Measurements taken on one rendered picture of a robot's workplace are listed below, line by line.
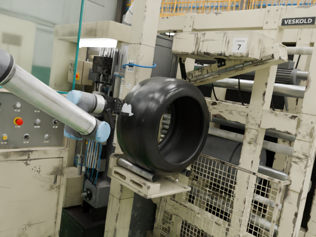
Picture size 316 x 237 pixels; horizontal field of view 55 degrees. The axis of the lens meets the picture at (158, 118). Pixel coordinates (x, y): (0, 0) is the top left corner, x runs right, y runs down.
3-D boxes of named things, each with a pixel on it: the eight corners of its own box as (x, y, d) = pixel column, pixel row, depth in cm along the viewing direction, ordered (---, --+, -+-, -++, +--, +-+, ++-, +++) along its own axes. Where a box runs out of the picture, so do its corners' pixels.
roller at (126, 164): (116, 164, 195) (117, 157, 194) (122, 164, 198) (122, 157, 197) (152, 183, 169) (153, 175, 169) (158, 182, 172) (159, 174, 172)
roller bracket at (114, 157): (109, 168, 194) (111, 153, 193) (155, 163, 221) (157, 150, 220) (112, 169, 192) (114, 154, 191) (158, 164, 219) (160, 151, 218)
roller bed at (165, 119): (155, 151, 237) (161, 114, 234) (169, 150, 247) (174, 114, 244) (173, 158, 223) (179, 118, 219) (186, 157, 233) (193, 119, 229)
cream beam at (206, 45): (169, 53, 209) (173, 32, 207) (193, 59, 226) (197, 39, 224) (248, 57, 165) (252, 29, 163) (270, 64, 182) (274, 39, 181)
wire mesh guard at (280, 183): (154, 229, 238) (167, 142, 230) (156, 228, 239) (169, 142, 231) (258, 300, 173) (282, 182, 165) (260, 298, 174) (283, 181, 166)
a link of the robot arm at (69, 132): (75, 140, 134) (80, 112, 134) (58, 136, 140) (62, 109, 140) (90, 141, 142) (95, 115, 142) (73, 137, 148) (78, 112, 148)
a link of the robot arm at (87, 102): (61, 109, 141) (65, 88, 141) (85, 113, 150) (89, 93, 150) (71, 111, 134) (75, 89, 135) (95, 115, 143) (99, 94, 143)
